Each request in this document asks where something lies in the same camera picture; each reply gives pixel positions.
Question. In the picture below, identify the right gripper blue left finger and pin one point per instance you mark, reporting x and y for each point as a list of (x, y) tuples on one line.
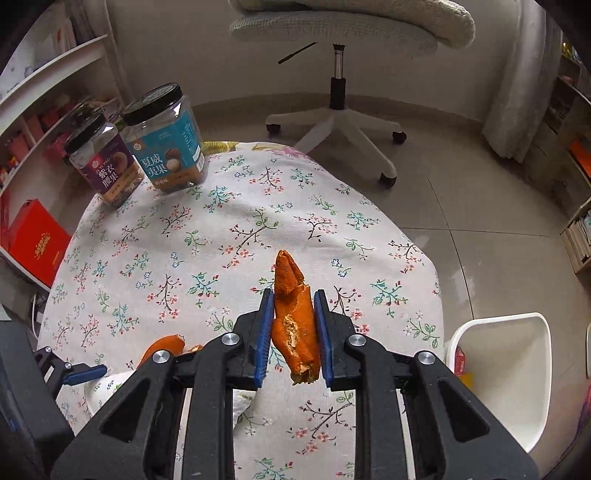
[(134, 434)]

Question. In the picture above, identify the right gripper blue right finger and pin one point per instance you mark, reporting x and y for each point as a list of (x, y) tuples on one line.
[(412, 413)]

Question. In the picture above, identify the orange peel piece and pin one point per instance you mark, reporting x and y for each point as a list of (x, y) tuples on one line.
[(293, 331), (174, 344)]

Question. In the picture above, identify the red snack bag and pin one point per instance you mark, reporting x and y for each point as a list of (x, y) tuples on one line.
[(460, 362)]

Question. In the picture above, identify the white trash bin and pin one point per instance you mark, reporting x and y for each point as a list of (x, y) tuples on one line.
[(510, 360)]

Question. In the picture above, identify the crumpled white tissue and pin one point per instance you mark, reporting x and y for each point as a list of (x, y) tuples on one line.
[(98, 392)]

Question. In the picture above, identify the red gift box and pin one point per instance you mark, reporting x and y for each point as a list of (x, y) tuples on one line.
[(37, 242)]

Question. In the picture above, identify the floral tablecloth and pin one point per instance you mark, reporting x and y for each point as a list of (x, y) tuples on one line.
[(190, 262)]

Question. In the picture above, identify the purple label nut jar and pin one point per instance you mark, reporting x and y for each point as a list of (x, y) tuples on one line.
[(98, 152)]

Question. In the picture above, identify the wooden desk shelf unit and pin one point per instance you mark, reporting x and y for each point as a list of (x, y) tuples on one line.
[(558, 161)]

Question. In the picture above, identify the teal label nut jar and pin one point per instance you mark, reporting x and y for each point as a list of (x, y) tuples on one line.
[(161, 133)]

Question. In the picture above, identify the right lace curtain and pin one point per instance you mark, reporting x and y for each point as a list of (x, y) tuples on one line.
[(527, 83)]

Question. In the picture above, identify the white bookshelf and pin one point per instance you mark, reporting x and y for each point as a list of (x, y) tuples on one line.
[(65, 66)]

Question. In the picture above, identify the grey white office chair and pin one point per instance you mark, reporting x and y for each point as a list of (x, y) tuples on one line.
[(340, 30)]

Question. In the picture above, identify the cream fleece blanket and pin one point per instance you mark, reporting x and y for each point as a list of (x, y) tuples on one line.
[(448, 21)]

